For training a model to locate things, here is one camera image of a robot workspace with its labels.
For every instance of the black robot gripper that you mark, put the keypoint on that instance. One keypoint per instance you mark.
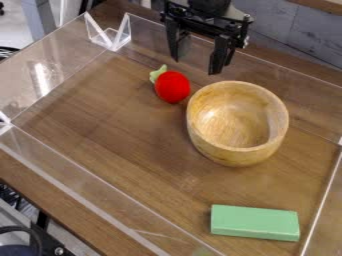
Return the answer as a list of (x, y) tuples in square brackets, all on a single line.
[(210, 18)]

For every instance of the light wooden bowl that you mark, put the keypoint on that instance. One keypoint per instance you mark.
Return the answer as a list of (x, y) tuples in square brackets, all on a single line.
[(236, 123)]

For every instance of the green rectangular block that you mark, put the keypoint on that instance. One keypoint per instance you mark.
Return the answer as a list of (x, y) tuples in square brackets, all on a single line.
[(256, 223)]

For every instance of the clear acrylic tray enclosure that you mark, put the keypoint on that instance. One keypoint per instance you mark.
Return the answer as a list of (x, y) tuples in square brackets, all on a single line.
[(96, 150)]

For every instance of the black metal table bracket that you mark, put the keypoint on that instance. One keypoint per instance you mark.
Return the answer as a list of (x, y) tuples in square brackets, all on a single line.
[(52, 246)]

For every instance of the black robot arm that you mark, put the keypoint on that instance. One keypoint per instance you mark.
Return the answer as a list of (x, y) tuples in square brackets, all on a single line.
[(211, 18)]

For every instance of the red felt fruit green stem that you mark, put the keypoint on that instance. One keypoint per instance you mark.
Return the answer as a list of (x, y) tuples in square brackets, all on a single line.
[(171, 84)]

